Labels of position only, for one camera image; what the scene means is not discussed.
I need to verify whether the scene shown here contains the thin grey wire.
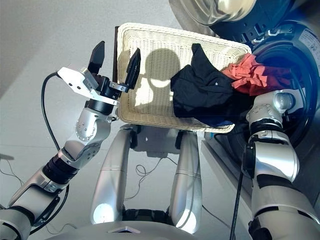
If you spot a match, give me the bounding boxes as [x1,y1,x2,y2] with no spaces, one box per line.
[0,159,26,186]

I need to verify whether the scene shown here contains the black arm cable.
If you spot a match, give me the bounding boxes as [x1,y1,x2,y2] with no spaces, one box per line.
[29,71,70,235]
[228,169,245,240]

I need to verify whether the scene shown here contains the thin grey floor cable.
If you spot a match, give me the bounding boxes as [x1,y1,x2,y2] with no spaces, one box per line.
[123,156,179,201]

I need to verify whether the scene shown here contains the pale woven basket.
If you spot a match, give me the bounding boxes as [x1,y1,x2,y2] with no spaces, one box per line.
[116,22,253,134]

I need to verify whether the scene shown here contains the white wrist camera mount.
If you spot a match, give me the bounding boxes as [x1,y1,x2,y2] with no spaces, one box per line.
[56,66,120,106]

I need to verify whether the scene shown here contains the round glass washing machine door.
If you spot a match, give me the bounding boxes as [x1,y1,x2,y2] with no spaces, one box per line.
[168,0,296,26]

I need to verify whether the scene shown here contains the silver robot torso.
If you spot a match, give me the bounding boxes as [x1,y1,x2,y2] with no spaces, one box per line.
[47,208,199,240]

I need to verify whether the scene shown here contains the blue garment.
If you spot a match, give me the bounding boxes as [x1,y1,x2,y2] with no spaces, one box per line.
[199,116,232,129]

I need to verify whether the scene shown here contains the white warning label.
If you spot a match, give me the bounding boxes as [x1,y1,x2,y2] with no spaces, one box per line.
[298,27,320,55]

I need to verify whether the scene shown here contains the red garment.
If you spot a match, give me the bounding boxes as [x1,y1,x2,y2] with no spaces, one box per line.
[221,53,301,97]

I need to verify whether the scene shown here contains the grey washing machine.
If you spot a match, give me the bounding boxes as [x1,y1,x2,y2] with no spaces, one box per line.
[201,0,320,240]

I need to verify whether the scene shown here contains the black garment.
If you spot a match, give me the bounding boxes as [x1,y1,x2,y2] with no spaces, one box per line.
[169,43,254,126]

